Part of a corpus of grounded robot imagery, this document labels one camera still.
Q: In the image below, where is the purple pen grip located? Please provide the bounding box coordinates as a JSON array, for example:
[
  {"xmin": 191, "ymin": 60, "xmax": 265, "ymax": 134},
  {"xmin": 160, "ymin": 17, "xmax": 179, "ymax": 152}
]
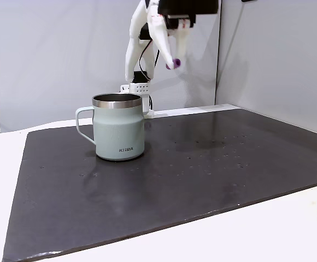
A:
[{"xmin": 166, "ymin": 57, "xmax": 181, "ymax": 70}]

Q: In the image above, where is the pale green steel mug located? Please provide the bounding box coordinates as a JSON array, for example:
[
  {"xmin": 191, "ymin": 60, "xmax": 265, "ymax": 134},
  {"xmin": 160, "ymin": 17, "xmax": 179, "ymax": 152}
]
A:
[{"xmin": 75, "ymin": 93, "xmax": 145, "ymax": 162}]

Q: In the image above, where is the black rubber mat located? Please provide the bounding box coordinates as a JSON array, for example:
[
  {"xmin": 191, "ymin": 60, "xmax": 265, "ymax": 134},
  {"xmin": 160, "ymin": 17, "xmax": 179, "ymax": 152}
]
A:
[{"xmin": 2, "ymin": 108, "xmax": 317, "ymax": 262}]

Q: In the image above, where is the black camera box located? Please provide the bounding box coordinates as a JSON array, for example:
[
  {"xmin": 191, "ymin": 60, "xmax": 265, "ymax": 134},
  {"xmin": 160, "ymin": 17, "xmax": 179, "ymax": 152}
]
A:
[{"xmin": 158, "ymin": 0, "xmax": 219, "ymax": 16}]

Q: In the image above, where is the black cable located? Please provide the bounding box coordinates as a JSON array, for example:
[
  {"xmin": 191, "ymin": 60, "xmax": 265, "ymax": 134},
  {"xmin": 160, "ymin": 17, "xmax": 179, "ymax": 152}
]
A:
[{"xmin": 138, "ymin": 39, "xmax": 161, "ymax": 81}]

